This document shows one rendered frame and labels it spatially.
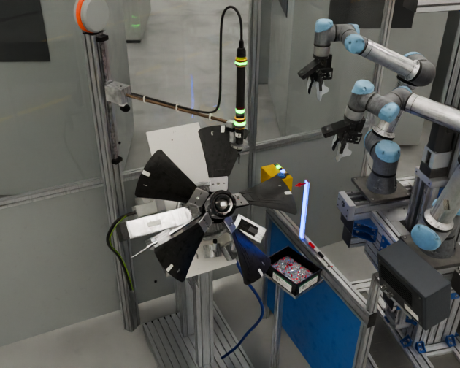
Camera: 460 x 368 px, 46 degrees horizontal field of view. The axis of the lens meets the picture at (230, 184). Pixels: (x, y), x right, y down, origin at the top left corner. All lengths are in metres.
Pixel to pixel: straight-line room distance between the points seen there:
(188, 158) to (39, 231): 0.92
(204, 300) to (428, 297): 1.21
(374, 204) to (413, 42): 2.48
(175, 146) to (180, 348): 1.22
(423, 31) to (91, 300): 3.43
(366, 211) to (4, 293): 1.96
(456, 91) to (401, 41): 2.54
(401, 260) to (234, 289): 1.78
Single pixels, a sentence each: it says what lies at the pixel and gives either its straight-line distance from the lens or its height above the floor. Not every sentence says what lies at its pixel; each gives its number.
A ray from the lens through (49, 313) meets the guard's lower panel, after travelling 3.35.
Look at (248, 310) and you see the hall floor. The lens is 3.48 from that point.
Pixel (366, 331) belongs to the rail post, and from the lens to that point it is 2.42.
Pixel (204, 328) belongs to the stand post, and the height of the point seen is 0.37.
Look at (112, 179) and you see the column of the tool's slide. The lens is 2.71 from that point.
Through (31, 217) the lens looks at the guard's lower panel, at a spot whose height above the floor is 0.87.
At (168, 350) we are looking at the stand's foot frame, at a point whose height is 0.08.
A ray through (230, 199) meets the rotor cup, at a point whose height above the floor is 1.23.
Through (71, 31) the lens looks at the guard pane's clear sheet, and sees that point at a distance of 2.58.
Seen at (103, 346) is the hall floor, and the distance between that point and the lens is 3.36.
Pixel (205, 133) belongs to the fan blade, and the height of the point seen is 1.41.
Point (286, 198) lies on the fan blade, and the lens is 2.41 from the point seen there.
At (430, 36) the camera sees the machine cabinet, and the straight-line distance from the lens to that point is 5.03.
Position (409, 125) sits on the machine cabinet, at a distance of 5.32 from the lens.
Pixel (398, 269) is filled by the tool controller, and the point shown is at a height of 1.23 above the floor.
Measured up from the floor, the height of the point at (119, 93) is 1.56.
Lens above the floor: 2.50
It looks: 33 degrees down
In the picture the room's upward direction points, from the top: 1 degrees clockwise
